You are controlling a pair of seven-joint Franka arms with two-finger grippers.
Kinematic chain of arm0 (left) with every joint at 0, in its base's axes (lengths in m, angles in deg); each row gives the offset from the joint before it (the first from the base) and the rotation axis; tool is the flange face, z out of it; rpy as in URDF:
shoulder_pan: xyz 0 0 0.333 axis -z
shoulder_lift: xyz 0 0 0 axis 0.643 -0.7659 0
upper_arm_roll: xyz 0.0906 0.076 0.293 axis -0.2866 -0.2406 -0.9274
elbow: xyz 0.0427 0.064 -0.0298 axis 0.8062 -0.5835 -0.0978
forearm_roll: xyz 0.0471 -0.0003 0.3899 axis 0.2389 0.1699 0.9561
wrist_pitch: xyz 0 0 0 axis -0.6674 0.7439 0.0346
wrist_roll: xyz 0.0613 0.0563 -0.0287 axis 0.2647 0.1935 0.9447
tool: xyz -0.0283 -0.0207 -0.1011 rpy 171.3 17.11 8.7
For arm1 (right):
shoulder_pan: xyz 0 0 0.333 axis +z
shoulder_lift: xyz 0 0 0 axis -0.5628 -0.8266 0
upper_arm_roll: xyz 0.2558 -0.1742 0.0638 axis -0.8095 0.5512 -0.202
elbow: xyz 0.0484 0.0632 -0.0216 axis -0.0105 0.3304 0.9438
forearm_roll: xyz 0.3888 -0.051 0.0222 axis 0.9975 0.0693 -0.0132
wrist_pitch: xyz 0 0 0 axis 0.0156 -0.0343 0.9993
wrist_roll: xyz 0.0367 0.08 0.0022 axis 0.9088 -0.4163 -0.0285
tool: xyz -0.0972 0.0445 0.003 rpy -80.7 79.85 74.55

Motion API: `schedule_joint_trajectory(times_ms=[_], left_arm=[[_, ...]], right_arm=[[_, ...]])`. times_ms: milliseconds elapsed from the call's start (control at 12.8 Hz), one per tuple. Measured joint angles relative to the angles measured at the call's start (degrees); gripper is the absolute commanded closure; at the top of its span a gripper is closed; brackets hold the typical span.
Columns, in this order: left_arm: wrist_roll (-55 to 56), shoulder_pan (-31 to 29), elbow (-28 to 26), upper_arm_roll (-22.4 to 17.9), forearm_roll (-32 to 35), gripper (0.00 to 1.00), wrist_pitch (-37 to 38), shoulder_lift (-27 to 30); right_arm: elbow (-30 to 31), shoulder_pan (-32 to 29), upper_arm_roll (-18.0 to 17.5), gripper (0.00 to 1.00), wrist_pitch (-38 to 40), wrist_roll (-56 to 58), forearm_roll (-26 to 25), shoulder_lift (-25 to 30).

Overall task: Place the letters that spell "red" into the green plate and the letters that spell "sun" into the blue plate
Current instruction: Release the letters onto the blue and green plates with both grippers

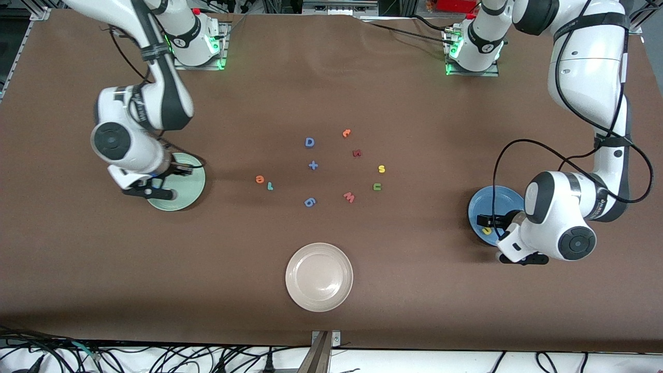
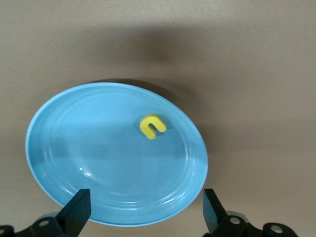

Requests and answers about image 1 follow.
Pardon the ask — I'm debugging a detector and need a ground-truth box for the blue plate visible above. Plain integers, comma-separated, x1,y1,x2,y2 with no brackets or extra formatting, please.
468,185,526,248

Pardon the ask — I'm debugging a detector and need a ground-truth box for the green plate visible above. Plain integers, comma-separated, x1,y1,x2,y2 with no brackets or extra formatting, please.
147,153,206,212

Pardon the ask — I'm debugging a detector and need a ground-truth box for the brown table cover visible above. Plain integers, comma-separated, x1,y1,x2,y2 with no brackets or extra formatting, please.
0,9,663,354

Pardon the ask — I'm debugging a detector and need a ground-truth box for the beige plate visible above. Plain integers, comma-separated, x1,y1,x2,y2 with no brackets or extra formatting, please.
285,242,354,312

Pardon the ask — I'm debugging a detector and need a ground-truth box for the red box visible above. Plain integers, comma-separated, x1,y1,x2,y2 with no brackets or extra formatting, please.
437,0,480,14

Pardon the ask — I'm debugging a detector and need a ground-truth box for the grey equipment box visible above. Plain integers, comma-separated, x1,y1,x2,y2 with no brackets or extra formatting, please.
302,0,380,16

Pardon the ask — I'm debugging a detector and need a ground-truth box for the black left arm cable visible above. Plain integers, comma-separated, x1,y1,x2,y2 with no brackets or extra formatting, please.
492,0,654,244

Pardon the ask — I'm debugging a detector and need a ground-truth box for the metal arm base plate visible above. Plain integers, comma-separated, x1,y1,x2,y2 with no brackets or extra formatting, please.
172,22,230,71
444,26,500,77

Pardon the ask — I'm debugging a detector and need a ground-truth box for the teal floor cable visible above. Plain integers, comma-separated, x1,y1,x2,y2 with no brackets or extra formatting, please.
71,341,100,362

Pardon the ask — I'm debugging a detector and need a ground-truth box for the aluminium edge rail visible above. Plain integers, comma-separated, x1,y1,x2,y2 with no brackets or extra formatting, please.
0,6,52,102

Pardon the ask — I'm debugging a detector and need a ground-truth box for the black base cable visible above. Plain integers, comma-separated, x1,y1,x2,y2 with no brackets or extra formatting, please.
409,15,459,33
361,21,456,44

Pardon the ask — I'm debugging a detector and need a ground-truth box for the aluminium mount post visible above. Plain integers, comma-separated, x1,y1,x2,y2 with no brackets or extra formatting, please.
298,331,341,373

